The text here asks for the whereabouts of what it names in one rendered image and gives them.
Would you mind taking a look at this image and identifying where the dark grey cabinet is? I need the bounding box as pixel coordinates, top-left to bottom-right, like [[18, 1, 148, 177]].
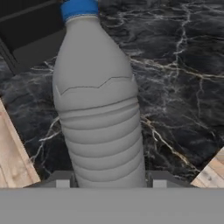
[[0, 0, 68, 75]]

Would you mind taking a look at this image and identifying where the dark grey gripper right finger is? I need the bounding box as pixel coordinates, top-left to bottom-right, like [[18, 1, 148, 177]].
[[144, 170, 197, 189]]

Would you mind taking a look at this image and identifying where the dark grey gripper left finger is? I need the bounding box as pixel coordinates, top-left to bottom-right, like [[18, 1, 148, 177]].
[[26, 170, 79, 189]]

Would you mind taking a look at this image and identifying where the grey water bottle blue cap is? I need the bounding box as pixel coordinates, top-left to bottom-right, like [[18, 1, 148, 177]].
[[52, 0, 147, 189]]

